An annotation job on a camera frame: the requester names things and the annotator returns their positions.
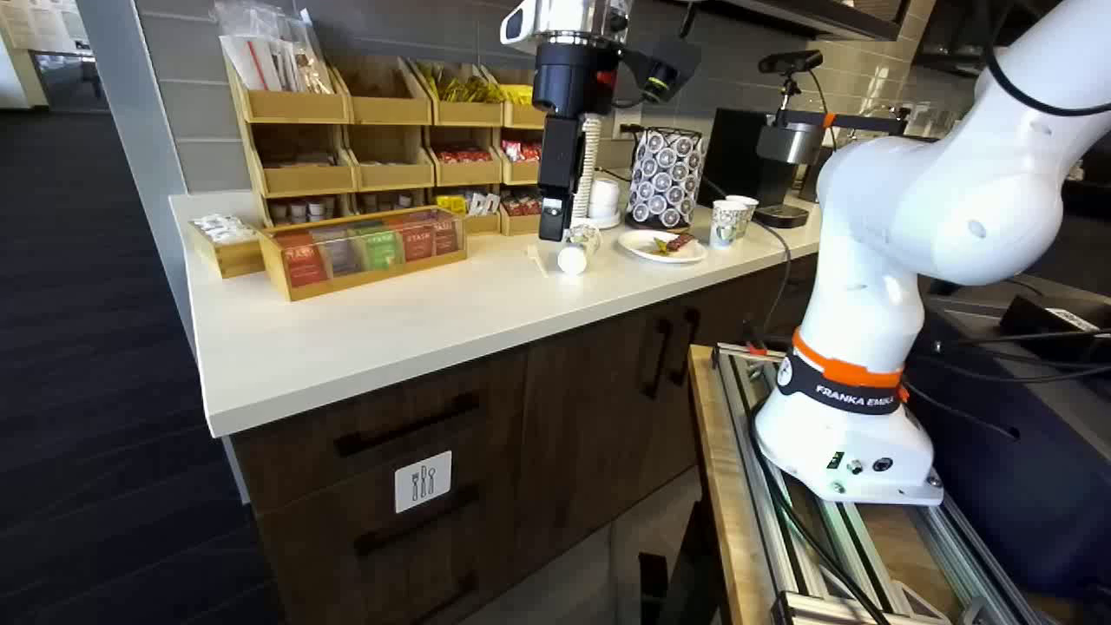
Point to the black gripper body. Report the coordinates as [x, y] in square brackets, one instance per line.
[573, 76]

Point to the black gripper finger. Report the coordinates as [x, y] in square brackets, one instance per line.
[573, 156]
[553, 176]

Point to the clear acrylic lid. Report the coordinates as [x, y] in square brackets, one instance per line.
[369, 243]

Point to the wooden tea box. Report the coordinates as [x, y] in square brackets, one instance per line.
[349, 283]

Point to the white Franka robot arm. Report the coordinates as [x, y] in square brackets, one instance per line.
[925, 209]

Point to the red snack packets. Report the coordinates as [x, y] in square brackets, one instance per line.
[465, 154]
[522, 150]

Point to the pink red wrapped snacks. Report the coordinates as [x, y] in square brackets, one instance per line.
[522, 206]

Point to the gold foil packets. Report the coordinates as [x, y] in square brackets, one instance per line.
[520, 96]

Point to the white sachets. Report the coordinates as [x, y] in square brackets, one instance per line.
[484, 202]

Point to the donut print box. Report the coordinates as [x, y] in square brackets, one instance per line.
[664, 176]

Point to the yellow sachets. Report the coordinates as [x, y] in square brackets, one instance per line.
[452, 206]

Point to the yellow green packets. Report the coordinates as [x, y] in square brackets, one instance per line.
[455, 84]

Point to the brown tea packets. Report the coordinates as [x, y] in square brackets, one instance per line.
[445, 233]

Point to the red sauce packet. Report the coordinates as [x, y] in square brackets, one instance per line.
[668, 243]

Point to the red tea packets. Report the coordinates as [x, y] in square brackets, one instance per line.
[415, 241]
[304, 263]

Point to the black coffee machine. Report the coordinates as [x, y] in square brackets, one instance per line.
[739, 156]

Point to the wooden tiered organizer shelf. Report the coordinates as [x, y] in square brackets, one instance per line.
[387, 176]

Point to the white paper cup green logo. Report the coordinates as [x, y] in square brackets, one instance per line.
[725, 227]
[749, 209]

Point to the green tea packets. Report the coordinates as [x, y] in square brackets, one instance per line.
[380, 246]

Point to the gray tea packets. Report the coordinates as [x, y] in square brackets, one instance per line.
[337, 251]

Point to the dark wooden cabinet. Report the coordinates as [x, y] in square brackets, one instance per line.
[557, 427]

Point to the clear plastic bag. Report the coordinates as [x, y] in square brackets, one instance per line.
[274, 47]

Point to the small wooden box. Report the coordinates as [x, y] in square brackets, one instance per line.
[238, 258]

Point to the white sugar packets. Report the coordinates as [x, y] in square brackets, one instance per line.
[225, 227]

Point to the white label plate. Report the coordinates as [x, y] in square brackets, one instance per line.
[426, 479]

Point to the wooden aluminium robot stand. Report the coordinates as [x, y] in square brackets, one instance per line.
[725, 498]

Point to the dark blue box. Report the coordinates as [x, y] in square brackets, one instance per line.
[1019, 464]

